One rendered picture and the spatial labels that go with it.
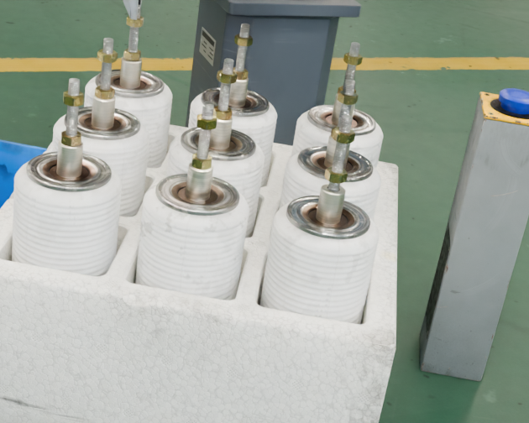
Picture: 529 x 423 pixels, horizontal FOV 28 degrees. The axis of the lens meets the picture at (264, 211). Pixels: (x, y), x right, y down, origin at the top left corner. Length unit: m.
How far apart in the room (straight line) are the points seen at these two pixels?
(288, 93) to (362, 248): 0.55
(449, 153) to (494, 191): 0.69
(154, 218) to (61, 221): 0.08
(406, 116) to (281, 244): 1.01
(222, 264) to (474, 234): 0.31
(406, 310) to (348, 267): 0.41
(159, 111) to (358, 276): 0.33
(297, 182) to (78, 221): 0.22
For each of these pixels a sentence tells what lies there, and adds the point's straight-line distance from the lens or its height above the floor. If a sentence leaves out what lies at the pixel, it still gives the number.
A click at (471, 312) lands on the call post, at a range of 1.17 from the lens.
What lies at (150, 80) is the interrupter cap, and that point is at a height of 0.25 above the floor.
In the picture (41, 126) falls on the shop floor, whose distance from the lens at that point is 1.68.
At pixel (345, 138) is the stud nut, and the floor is 0.33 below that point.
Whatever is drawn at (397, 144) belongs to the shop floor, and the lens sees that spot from 1.78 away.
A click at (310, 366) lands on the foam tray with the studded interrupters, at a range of 0.93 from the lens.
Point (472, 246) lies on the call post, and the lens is 1.13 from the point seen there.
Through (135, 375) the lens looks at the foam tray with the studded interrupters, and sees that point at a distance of 0.96.
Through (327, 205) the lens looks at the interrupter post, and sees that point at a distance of 0.92.
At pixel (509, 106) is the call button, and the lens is 1.09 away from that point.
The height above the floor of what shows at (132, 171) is 0.22.
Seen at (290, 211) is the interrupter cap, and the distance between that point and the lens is 0.93.
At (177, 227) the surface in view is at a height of 0.24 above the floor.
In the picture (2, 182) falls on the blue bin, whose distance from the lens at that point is 1.35.
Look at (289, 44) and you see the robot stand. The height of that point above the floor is 0.24.
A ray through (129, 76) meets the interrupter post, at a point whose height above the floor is 0.26.
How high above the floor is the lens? 0.68
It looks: 27 degrees down
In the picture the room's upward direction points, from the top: 9 degrees clockwise
